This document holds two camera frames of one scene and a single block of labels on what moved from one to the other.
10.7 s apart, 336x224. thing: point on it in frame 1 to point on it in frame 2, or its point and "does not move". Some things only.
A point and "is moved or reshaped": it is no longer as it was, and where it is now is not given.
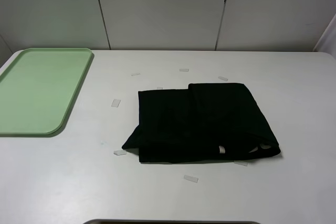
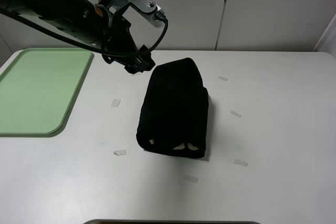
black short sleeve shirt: (206, 122) is moved or reshaped
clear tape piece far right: (223, 78) does not move
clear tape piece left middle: (115, 103) does not move
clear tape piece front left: (119, 152) does not move
